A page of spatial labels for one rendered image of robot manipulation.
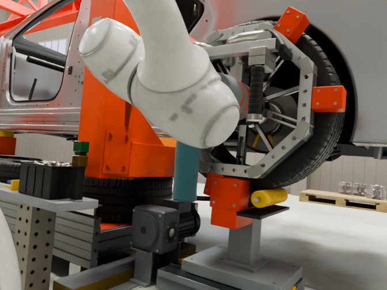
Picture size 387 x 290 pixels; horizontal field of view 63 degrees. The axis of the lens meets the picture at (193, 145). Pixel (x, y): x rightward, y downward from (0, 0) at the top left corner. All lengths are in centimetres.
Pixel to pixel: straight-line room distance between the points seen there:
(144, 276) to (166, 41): 119
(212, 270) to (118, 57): 94
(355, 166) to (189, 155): 614
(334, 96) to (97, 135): 88
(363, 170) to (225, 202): 605
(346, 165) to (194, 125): 670
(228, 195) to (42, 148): 1041
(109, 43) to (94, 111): 86
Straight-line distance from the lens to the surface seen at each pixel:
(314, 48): 119
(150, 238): 133
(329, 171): 707
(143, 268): 146
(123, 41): 52
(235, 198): 111
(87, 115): 138
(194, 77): 41
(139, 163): 145
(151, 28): 39
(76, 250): 157
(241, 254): 131
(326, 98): 105
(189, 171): 108
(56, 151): 1082
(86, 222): 149
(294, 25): 115
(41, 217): 134
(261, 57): 90
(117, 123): 134
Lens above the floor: 64
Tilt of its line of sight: 2 degrees up
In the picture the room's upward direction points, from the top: 5 degrees clockwise
